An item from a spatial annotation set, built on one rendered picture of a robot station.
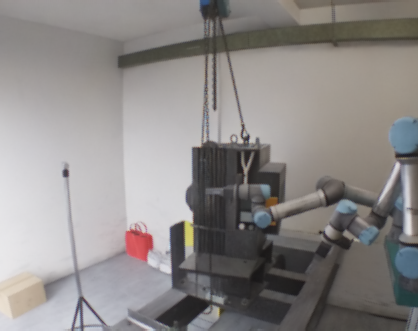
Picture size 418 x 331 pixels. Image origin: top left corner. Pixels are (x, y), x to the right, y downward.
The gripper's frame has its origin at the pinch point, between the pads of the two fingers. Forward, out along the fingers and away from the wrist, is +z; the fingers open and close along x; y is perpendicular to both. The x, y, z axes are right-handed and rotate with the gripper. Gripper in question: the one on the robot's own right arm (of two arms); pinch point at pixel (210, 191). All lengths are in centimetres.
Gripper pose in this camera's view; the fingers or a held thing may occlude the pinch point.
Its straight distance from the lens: 162.7
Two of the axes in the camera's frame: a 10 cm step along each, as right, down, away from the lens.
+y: 0.2, 10.0, 1.0
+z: -9.7, 0.0, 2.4
